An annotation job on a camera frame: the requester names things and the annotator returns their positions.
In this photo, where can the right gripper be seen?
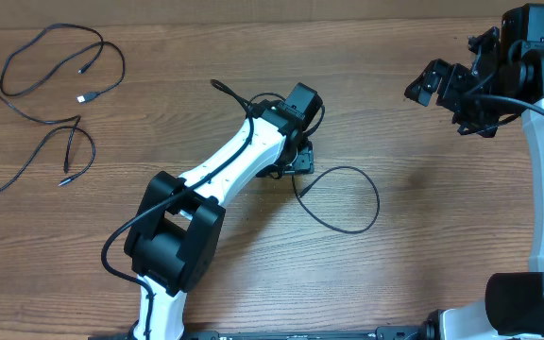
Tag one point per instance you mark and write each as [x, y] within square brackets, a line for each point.
[426, 83]

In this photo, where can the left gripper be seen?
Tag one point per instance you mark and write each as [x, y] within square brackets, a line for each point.
[304, 163]

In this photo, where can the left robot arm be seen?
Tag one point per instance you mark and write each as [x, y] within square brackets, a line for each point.
[174, 237]

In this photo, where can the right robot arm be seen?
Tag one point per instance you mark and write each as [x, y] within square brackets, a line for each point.
[504, 84]

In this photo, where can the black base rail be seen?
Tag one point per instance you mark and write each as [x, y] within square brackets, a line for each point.
[380, 333]

